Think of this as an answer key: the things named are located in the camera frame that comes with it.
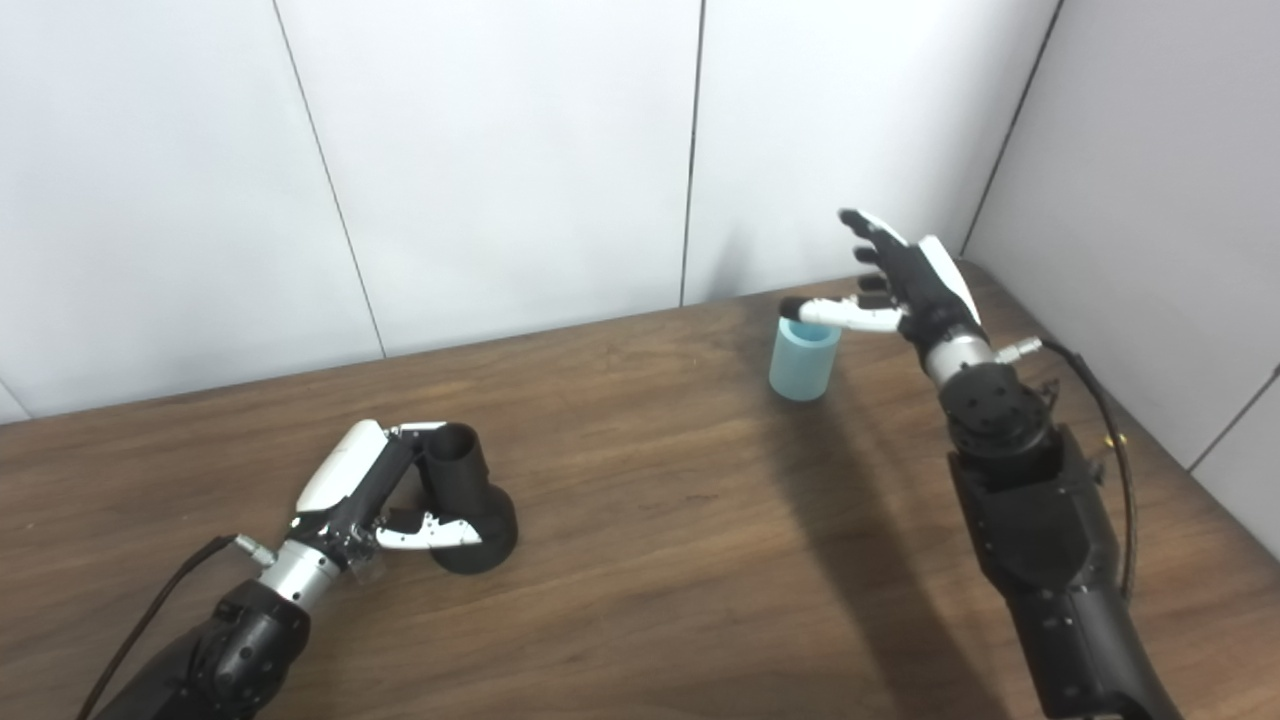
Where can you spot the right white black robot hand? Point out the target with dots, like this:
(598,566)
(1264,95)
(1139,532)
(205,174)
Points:
(925,290)

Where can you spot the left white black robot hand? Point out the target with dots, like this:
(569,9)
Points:
(340,465)

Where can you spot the black funnel-shaped nozzle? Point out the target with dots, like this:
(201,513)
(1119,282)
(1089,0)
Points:
(480,500)

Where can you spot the light blue cylinder cup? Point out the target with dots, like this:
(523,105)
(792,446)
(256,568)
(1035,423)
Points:
(800,370)

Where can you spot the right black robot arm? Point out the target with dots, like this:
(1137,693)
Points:
(1040,520)

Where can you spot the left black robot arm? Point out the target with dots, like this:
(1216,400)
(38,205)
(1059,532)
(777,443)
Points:
(235,650)

